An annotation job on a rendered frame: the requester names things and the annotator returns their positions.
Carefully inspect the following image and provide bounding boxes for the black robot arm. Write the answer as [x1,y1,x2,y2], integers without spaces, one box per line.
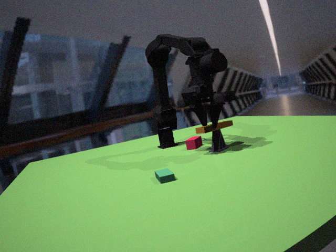
[145,34,227,149]

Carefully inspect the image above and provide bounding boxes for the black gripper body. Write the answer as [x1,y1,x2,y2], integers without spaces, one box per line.
[177,75,236,108]

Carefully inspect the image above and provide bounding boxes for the orange rectangular bar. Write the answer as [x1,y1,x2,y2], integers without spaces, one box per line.
[196,120,233,134]

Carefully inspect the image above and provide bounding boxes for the red cube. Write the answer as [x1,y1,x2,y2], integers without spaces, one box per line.
[186,136,202,150]

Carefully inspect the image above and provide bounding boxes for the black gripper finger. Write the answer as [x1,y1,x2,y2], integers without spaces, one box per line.
[207,103,225,128]
[188,105,207,126]

